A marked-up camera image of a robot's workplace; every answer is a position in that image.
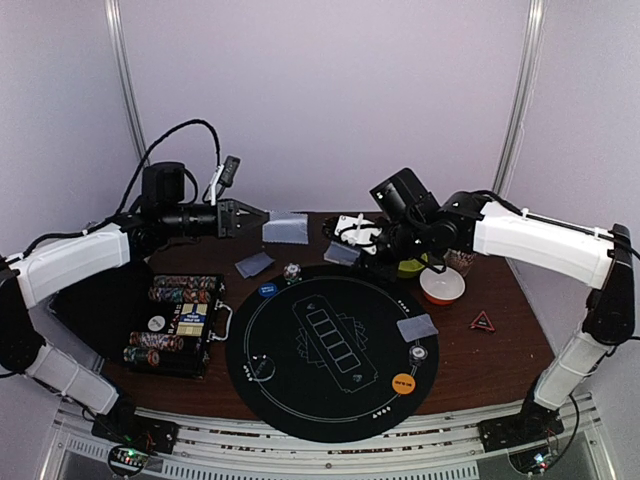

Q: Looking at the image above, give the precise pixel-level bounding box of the circuit board with leds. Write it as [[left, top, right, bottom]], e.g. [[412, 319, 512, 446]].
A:
[[107, 445, 150, 476], [509, 447, 558, 476]]

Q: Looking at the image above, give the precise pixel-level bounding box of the white orange bowl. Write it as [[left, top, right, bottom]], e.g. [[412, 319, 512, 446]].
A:
[[419, 269, 466, 306]]

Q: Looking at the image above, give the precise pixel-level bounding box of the clear acrylic dealer puck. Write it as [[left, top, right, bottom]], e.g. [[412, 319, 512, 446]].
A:
[[248, 354, 276, 383]]

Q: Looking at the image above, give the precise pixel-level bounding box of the grey playing card deck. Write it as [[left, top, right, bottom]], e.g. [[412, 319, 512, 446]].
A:
[[323, 242, 360, 266]]

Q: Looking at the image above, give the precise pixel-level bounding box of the white decorated mug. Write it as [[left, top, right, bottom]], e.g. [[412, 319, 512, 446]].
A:
[[445, 249, 476, 277]]

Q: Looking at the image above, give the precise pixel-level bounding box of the grey card pair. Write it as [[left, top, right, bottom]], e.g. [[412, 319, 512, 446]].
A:
[[262, 211, 309, 245]]

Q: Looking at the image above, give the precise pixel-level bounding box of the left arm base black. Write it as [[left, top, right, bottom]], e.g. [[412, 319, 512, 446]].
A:
[[91, 395, 179, 454]]

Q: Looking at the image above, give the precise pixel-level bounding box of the left circuit board with LEDs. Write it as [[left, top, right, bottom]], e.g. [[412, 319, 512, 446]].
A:
[[107, 445, 150, 476]]

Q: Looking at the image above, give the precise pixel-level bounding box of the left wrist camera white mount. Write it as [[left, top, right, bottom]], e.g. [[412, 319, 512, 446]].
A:
[[202, 156, 241, 206]]

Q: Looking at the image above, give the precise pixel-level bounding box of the right circuit board with LEDs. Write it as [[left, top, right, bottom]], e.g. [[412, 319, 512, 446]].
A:
[[509, 447, 558, 476]]

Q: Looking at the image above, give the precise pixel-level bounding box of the white dealer button in case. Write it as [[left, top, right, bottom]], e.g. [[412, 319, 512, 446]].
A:
[[147, 315, 166, 332]]

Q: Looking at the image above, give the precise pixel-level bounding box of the black poker chip case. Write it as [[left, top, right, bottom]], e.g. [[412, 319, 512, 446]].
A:
[[49, 261, 225, 378]]

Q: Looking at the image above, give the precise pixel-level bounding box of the boxed playing card deck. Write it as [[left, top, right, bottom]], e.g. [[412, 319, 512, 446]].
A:
[[167, 303, 208, 337]]

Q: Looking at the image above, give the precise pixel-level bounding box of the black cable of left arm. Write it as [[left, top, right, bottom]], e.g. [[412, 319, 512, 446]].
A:
[[0, 118, 223, 266]]

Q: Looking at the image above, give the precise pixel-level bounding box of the blue small blind button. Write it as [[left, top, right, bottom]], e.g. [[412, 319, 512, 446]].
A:
[[258, 283, 278, 298]]

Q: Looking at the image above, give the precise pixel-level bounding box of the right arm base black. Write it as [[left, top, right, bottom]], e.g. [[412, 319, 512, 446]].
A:
[[477, 390, 565, 453]]

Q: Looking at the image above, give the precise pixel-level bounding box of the red black triangle button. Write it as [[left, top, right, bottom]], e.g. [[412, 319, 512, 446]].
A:
[[469, 311, 496, 333]]

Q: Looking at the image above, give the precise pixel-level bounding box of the right aluminium frame post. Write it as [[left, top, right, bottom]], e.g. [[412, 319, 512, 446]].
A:
[[492, 0, 547, 195]]

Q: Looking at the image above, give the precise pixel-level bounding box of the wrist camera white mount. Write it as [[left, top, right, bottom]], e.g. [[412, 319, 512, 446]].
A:
[[322, 213, 382, 255], [202, 156, 241, 206]]

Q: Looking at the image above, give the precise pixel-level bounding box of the poker chip stack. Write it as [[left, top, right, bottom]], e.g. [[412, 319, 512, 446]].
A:
[[283, 263, 301, 284], [408, 345, 429, 368]]

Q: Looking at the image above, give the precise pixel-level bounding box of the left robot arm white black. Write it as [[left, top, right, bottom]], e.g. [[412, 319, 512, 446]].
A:
[[1, 156, 267, 444]]

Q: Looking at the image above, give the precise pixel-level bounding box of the black round poker mat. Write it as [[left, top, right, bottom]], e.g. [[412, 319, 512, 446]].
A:
[[226, 265, 439, 443]]

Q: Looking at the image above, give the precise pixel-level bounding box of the green bowl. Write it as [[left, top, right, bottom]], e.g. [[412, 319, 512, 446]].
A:
[[397, 254, 428, 279]]

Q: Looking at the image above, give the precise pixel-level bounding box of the single grey card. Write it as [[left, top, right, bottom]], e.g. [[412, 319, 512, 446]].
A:
[[235, 252, 275, 279]]

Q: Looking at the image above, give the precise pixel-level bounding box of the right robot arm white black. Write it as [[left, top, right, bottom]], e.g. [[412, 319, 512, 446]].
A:
[[349, 168, 639, 442]]

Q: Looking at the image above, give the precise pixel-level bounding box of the poker chip row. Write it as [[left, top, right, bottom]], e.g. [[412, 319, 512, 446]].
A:
[[152, 275, 219, 290], [129, 332, 184, 352], [123, 346, 160, 367], [148, 287, 214, 304]]

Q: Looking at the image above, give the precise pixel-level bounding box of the front aluminium rail frame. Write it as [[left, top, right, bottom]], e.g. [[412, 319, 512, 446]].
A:
[[37, 394, 619, 480]]

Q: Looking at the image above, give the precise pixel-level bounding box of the orange big blind button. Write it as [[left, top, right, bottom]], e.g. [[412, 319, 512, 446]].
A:
[[391, 373, 417, 395]]

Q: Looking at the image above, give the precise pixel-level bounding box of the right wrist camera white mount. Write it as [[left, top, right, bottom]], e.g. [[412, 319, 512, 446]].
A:
[[322, 213, 382, 255]]

